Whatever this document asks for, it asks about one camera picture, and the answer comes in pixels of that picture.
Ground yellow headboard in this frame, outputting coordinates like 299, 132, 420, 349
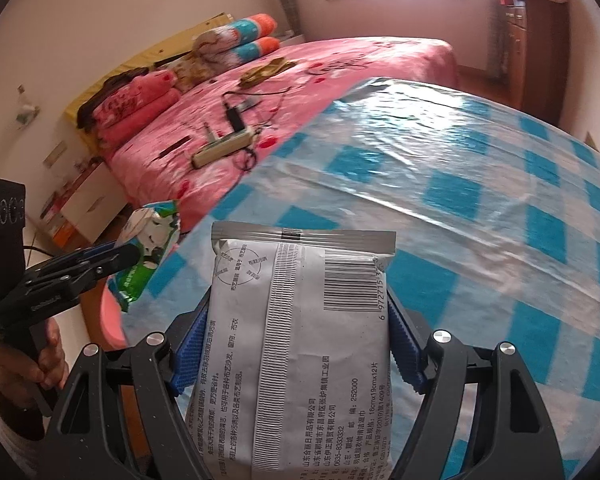
62, 12, 231, 126

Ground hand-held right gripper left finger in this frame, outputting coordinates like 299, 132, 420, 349
42, 305, 212, 480

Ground wall socket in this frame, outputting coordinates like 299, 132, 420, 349
42, 142, 70, 167

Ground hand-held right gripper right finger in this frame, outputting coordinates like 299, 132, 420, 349
387, 301, 566, 480

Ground cream power strip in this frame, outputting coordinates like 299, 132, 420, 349
191, 129, 257, 170

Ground white power strip with cables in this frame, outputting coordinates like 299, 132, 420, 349
222, 87, 293, 172

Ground brown wooden cabinet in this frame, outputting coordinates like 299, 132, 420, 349
500, 0, 583, 128

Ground cream printed pillow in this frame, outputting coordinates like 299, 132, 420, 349
172, 55, 221, 93

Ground dark slim stick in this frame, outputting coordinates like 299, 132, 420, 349
157, 135, 195, 160

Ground blue checked tablecloth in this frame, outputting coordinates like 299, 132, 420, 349
125, 77, 600, 480

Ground pink bed blanket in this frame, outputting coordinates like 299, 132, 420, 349
102, 37, 458, 241

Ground rolled colourful blankets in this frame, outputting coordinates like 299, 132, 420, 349
192, 12, 278, 58

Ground pink plush pillow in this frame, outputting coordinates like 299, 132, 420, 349
92, 71, 178, 126

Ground white nightstand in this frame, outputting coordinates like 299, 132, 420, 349
60, 160, 131, 243

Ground person's left hand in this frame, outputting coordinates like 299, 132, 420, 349
0, 317, 70, 413

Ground floral bolster pillow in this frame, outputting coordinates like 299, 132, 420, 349
230, 36, 282, 66

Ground person's left forearm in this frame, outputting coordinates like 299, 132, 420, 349
0, 395, 56, 480

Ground white wipes packet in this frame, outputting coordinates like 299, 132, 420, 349
185, 220, 398, 480

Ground black charger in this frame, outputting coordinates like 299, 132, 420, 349
224, 105, 248, 133

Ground gold brown cloth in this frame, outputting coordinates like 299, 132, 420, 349
240, 57, 298, 86

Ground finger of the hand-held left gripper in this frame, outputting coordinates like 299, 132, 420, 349
22, 241, 119, 284
26, 244, 142, 302

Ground green white snack packet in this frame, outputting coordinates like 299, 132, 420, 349
107, 199, 182, 315

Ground pink folded blanket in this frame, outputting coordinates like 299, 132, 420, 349
97, 89, 183, 148

